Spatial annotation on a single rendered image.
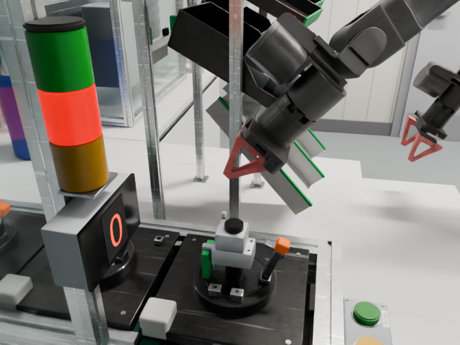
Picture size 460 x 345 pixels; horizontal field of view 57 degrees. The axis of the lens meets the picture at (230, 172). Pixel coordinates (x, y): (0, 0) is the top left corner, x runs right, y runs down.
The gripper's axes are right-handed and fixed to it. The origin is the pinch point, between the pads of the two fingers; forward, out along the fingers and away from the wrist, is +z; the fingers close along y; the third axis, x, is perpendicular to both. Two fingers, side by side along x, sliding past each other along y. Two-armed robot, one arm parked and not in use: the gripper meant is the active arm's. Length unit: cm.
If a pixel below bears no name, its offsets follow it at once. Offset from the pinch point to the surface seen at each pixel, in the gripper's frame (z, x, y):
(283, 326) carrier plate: 9.4, 21.3, 7.5
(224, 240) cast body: 8.0, 6.6, 2.7
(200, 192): 36, 7, -44
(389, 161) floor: 43, 127, -258
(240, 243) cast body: 6.5, 8.6, 2.6
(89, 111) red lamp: -6.4, -16.7, 20.5
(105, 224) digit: 2.2, -8.8, 21.3
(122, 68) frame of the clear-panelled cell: 45, -38, -84
